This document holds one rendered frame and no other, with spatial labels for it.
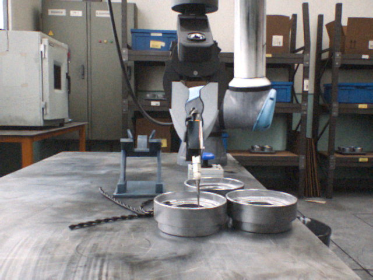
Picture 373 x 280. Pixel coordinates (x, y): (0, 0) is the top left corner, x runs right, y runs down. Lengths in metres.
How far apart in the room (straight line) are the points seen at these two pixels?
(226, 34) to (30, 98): 2.61
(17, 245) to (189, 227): 0.22
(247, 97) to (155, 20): 3.70
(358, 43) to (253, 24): 3.50
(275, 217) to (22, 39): 2.49
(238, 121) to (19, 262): 0.74
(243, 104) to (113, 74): 3.43
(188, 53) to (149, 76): 4.13
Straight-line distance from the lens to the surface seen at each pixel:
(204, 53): 0.51
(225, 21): 4.74
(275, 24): 4.27
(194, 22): 0.58
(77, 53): 4.52
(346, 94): 4.48
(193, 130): 0.57
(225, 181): 0.74
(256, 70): 1.08
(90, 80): 4.48
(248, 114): 1.08
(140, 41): 4.17
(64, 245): 0.53
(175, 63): 0.58
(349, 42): 4.49
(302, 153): 4.25
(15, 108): 2.87
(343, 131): 5.02
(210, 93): 0.59
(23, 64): 2.85
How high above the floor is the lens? 0.98
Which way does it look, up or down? 5 degrees down
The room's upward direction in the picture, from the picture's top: 1 degrees clockwise
